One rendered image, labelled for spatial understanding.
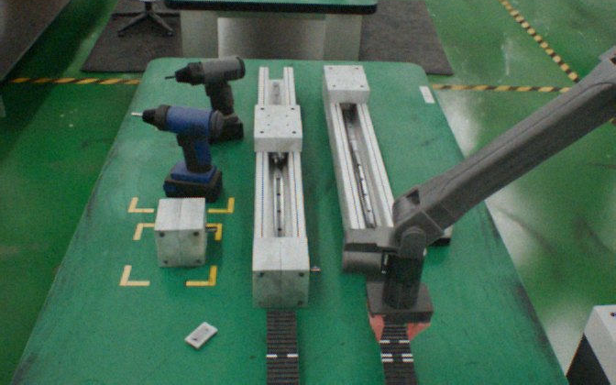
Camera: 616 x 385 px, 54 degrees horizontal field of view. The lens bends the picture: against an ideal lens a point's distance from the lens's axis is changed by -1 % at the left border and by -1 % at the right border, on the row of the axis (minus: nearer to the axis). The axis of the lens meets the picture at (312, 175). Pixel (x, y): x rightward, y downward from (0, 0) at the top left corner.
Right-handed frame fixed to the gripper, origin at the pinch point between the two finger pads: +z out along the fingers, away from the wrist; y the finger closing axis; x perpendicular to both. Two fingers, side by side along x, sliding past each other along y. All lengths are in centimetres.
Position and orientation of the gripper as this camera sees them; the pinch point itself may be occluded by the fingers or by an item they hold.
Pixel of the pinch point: (392, 335)
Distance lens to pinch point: 109.3
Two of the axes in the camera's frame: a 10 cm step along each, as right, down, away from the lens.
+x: 0.7, 5.6, -8.3
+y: -10.0, 0.1, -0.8
